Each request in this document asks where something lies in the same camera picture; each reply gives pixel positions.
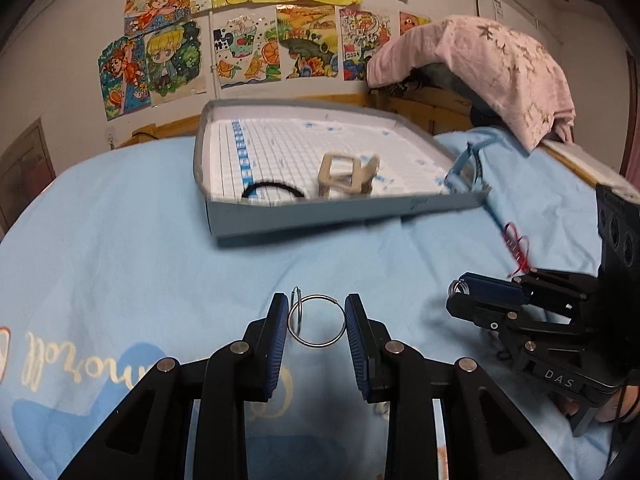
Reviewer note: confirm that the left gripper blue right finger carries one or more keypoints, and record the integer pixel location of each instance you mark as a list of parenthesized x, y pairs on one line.
[(367, 339)]

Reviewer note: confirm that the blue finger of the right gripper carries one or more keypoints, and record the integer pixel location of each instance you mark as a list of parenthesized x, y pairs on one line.
[(481, 312), (487, 288)]

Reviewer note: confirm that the light blue bed sheet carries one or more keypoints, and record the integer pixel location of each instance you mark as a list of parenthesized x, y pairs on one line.
[(113, 268)]

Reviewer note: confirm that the fish and cup drawing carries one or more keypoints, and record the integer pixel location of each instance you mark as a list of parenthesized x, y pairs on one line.
[(247, 50)]

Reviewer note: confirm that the white mattress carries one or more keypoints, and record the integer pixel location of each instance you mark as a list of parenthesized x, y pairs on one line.
[(588, 168)]

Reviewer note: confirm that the anime girl orange drawing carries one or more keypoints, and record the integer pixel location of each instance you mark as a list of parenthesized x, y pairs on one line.
[(124, 80)]

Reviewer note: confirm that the grey cardboard tray box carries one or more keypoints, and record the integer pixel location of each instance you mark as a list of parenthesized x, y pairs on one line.
[(268, 166)]

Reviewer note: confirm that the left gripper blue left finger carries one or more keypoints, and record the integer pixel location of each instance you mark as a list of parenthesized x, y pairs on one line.
[(266, 338)]

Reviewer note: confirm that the person's right hand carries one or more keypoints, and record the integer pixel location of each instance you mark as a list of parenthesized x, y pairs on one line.
[(622, 405)]

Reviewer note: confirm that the orange mermaid drawing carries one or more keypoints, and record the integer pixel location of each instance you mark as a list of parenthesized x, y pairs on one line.
[(144, 16)]

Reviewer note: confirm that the light blue wrist watch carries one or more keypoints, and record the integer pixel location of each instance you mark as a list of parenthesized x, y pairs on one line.
[(466, 175)]

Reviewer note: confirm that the pink floral blanket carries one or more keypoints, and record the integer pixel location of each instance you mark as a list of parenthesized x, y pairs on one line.
[(511, 72)]

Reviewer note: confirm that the small wall hatch door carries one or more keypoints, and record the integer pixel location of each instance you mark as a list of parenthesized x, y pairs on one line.
[(26, 171)]

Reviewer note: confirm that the blond boy drawing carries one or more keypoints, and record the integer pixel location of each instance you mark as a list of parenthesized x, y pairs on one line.
[(174, 60)]

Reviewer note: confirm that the landscape hills drawing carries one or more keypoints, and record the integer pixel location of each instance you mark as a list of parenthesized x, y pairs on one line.
[(308, 37)]

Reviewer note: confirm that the colourful town drawing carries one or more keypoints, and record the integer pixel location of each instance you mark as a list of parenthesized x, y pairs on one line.
[(362, 35)]

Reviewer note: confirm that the wooden bed frame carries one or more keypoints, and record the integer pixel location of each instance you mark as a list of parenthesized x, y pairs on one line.
[(440, 113)]

